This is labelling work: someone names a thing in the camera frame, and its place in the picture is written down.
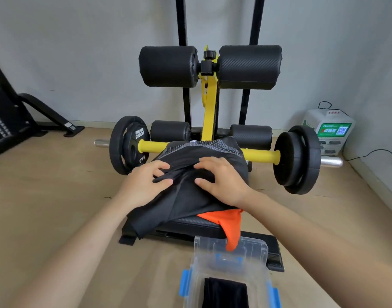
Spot black exercise machine frame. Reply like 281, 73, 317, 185
0, 54, 85, 168

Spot black power cable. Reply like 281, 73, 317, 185
343, 149, 392, 163

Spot person's right forearm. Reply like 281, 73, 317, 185
239, 191, 392, 308

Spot black sports shorts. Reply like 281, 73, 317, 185
127, 137, 250, 240

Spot yellow leg lever bar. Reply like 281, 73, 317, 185
94, 45, 343, 169

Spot plain black weight plate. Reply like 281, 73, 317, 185
283, 125, 322, 195
273, 131, 302, 187

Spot person's left hand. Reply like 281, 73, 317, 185
123, 160, 174, 210

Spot person's right hand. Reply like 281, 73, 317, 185
194, 156, 258, 209

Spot person's left forearm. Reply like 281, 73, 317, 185
10, 191, 142, 308

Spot black folded cloth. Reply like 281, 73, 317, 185
202, 277, 250, 308

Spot black cable loop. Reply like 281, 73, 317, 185
317, 101, 351, 117

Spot white power bank station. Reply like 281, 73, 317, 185
302, 109, 356, 157

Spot black weight plate white print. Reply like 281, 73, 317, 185
109, 116, 151, 176

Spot clear storage box blue latches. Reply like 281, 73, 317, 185
179, 235, 281, 308

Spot orange garment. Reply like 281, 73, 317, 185
197, 208, 244, 252

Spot small black foam roller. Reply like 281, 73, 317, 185
150, 120, 192, 143
230, 124, 273, 151

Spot large black foam roller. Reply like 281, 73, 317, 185
138, 46, 200, 89
217, 45, 283, 90

